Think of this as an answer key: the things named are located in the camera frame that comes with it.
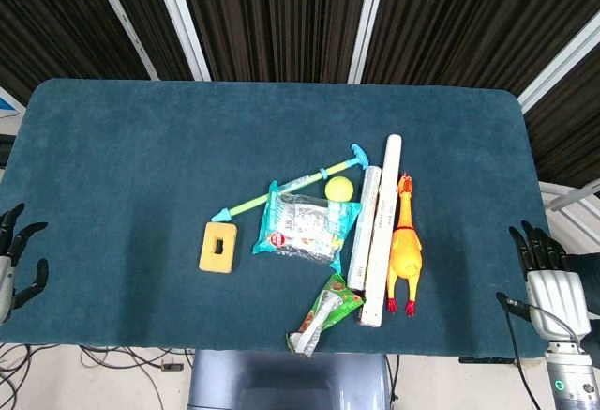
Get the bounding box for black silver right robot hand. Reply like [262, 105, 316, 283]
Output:
[495, 220, 593, 342]

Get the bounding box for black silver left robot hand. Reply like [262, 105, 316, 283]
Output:
[0, 202, 50, 325]

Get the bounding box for green snack packet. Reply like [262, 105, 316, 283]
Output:
[285, 272, 367, 358]

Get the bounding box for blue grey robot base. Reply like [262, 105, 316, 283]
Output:
[187, 349, 393, 410]

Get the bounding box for teal clear snack bag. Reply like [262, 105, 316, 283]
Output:
[251, 179, 364, 274]

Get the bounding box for dark blue fabric object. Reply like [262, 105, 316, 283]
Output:
[563, 251, 600, 323]

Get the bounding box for black bar at table edge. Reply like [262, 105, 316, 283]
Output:
[457, 356, 515, 366]

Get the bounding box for yellow rubber chicken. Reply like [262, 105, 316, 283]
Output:
[385, 171, 424, 319]

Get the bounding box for teal table cloth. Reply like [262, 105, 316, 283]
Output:
[0, 77, 554, 360]

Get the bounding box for blue white sign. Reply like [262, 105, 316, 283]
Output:
[0, 84, 27, 119]

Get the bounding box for long white box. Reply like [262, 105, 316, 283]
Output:
[359, 134, 404, 329]

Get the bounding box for silver white tube package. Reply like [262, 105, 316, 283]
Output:
[346, 164, 383, 292]

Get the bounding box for yellow sponge block with hole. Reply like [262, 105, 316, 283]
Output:
[198, 221, 240, 274]

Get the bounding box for yellow ball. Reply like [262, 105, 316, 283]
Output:
[324, 176, 355, 205]

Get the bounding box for blue green toy stick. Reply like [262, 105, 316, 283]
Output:
[210, 144, 371, 223]

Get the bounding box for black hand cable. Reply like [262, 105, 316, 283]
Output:
[495, 291, 588, 410]

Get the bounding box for white metal frame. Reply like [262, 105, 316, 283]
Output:
[537, 179, 600, 254]

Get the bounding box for tangled floor cables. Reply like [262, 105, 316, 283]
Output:
[0, 342, 194, 410]

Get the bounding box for black cable by base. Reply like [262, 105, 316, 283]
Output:
[389, 354, 401, 410]

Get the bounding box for wide white frame bar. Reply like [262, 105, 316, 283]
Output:
[517, 19, 600, 114]
[346, 0, 392, 85]
[148, 0, 213, 83]

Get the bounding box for thin white frame bar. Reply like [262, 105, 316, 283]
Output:
[85, 0, 161, 81]

